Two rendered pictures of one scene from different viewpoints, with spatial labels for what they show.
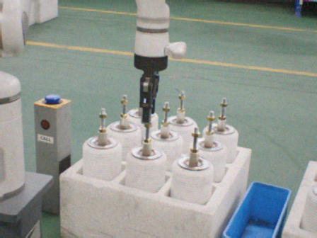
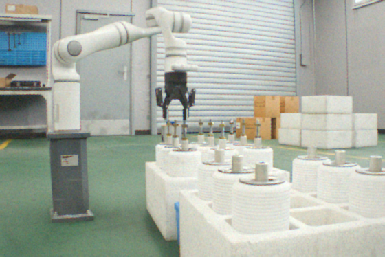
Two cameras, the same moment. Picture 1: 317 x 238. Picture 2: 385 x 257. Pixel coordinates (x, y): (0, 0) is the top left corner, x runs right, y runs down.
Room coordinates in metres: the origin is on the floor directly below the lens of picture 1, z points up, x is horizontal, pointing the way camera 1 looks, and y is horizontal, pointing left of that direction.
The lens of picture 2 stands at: (0.37, -1.00, 0.36)
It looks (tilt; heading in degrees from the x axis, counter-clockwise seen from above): 3 degrees down; 53
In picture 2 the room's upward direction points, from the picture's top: straight up
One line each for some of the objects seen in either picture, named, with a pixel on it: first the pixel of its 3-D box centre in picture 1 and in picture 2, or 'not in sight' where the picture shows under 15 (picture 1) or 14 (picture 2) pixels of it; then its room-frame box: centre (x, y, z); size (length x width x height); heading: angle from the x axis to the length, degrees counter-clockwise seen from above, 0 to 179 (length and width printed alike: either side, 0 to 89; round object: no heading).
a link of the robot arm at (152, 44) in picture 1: (160, 40); (178, 62); (1.05, 0.01, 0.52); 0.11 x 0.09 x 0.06; 84
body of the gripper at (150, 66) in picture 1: (150, 70); (175, 85); (1.05, 0.02, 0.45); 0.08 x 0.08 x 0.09
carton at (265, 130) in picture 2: not in sight; (258, 128); (4.11, 2.62, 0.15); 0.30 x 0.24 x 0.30; 76
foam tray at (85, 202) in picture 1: (160, 190); (210, 193); (1.16, -0.02, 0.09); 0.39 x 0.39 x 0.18; 69
